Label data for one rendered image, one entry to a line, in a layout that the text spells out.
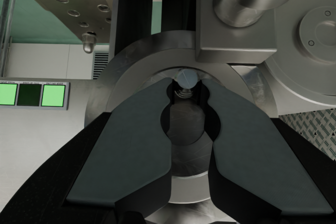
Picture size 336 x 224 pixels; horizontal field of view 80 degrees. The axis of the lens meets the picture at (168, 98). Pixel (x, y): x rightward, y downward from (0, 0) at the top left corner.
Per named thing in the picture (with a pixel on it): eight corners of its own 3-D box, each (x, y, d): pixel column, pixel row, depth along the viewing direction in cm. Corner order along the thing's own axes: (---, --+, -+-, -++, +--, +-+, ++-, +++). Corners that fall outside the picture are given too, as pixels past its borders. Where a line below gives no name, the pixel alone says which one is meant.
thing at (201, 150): (117, 173, 13) (132, 60, 14) (124, 167, 15) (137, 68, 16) (236, 186, 13) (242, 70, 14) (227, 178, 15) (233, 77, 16)
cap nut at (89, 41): (94, 33, 50) (92, 50, 49) (99, 39, 53) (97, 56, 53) (79, 33, 50) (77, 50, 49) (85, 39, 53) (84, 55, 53)
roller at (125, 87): (256, 48, 16) (262, 207, 14) (204, 98, 41) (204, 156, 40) (109, 46, 16) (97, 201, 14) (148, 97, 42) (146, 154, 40)
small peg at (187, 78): (169, 74, 11) (191, 61, 11) (170, 85, 14) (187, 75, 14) (183, 96, 11) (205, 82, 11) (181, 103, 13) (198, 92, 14)
